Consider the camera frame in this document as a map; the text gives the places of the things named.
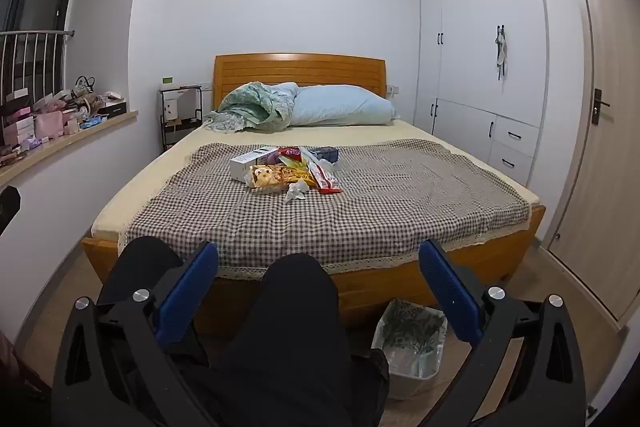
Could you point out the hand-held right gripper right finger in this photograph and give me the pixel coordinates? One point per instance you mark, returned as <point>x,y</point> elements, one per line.
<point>450,292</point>

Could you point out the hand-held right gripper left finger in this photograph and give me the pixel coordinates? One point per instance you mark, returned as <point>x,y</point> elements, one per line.
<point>192,287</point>

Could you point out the white trash bin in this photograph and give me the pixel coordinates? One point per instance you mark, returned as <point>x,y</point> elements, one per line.
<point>407,352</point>

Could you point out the yellow snack bag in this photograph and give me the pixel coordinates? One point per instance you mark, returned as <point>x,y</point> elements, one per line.
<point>280,177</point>

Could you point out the white tissue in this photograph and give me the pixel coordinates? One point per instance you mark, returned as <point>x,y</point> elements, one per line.
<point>296,192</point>

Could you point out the red white wrapper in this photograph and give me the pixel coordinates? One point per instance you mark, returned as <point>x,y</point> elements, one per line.
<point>325,179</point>

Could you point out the person's left leg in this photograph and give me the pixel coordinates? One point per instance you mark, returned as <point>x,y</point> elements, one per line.
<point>140,262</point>

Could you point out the wooden headboard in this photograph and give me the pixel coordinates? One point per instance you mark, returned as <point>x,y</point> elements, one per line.
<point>360,294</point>

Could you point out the wooden window ledge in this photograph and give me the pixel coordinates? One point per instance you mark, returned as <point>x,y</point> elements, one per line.
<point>75,142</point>

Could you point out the brown checkered blanket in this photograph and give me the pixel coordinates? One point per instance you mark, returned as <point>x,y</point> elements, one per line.
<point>400,207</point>

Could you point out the pile of cosmetic boxes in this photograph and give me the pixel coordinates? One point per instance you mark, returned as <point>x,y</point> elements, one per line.
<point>45,117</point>

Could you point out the white green milk carton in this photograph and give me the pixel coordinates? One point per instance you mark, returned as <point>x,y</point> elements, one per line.
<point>252,164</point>

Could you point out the metal window railing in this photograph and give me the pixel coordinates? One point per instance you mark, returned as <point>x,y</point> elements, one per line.
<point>35,57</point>

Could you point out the black bedside rack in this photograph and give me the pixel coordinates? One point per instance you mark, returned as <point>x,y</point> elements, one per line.
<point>180,122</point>

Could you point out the dark blue box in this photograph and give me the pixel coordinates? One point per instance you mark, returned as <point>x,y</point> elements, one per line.
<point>327,153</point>

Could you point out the green floral quilt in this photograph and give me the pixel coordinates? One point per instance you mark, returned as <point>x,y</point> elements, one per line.
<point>255,107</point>

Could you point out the beige door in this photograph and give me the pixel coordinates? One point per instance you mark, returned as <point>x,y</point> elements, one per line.
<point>610,182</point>

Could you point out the light blue pillow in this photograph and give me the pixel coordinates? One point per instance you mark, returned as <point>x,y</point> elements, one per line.
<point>345,107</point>

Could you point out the grey cloth hanging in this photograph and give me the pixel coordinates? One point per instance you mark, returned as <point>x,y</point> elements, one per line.
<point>501,52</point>

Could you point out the white wardrobe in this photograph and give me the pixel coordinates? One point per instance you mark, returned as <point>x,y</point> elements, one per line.
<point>470,32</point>

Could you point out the white wall socket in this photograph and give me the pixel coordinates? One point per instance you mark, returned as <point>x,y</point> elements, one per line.
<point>393,90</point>

